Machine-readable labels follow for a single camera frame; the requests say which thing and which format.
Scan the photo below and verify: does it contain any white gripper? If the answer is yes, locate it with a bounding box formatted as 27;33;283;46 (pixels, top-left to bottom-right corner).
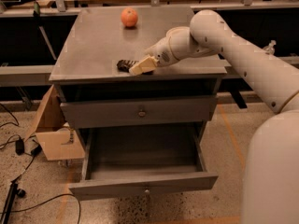
129;26;215;76

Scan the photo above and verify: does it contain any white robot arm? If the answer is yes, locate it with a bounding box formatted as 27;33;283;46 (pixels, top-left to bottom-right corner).
129;9;299;224

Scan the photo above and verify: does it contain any grey wooden drawer cabinet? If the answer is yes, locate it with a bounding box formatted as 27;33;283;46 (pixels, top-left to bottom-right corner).
49;5;228;202

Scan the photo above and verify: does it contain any closed grey top drawer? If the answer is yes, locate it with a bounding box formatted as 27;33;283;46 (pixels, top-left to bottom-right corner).
61;96;217;129

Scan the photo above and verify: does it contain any open grey middle drawer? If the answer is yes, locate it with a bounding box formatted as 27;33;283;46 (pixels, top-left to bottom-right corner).
69;122;218;201

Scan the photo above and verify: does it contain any orange fruit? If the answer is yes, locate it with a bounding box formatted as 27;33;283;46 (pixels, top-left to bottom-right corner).
121;7;138;28

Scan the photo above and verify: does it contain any brown cardboard box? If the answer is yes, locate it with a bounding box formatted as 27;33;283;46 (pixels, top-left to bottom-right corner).
24;86;85;161

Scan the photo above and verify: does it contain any clear sanitizer bottle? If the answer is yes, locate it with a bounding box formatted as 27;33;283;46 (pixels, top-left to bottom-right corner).
263;40;277;55

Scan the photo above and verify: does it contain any black power adapter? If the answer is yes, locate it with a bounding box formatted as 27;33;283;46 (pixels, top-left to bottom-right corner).
15;138;24;155

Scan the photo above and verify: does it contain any black tripod leg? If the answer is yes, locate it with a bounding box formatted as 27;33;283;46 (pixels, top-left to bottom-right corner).
0;181;26;224

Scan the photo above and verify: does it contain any grey metal rail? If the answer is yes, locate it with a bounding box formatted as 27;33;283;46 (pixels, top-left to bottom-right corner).
0;55;299;88

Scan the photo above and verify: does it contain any black floor cable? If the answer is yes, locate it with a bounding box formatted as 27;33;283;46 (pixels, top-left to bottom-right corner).
0;193;82;224

